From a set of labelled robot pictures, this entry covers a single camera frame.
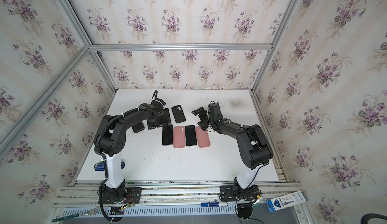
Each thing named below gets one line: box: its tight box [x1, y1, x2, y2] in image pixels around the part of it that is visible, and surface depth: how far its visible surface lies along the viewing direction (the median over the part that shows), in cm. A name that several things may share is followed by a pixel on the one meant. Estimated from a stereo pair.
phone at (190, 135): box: [184, 125, 198, 147], surface depth 96 cm
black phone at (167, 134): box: [162, 124, 174, 146], surface depth 95 cm
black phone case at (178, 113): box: [171, 104, 186, 124], surface depth 107 cm
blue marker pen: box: [200, 202, 228, 208], surface depth 71 cm
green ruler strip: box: [51, 213, 80, 223], surface depth 69 cm
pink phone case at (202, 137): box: [195, 126, 211, 148], surface depth 95 cm
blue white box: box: [266, 190, 307, 213], surface depth 72 cm
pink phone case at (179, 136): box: [173, 125, 186, 148], surface depth 95 cm
